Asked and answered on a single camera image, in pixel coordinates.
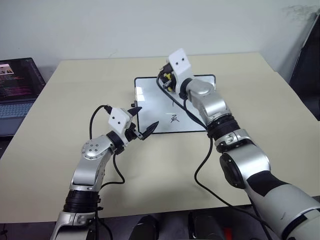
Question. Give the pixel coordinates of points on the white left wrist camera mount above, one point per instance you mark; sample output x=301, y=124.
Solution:
x=119, y=120

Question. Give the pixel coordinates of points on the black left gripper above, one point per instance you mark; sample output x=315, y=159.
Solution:
x=130, y=132

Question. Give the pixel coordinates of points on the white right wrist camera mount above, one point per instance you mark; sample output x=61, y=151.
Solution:
x=182, y=65

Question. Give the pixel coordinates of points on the open grey laptop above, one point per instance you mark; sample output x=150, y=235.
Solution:
x=15, y=87

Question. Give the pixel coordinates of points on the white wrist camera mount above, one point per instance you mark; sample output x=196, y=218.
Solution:
x=119, y=120
x=182, y=65

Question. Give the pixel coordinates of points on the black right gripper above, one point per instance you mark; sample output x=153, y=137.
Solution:
x=165, y=68

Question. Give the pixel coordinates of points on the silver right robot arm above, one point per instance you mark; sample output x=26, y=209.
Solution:
x=240, y=160

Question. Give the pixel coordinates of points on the dark rounded shape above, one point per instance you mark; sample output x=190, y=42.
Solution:
x=146, y=228
x=205, y=226

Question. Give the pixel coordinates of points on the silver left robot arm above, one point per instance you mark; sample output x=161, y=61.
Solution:
x=90, y=165

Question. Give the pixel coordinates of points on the yellow black whiteboard eraser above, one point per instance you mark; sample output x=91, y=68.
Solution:
x=169, y=76

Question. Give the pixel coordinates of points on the black framed whiteboard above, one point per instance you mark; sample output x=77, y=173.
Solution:
x=155, y=110

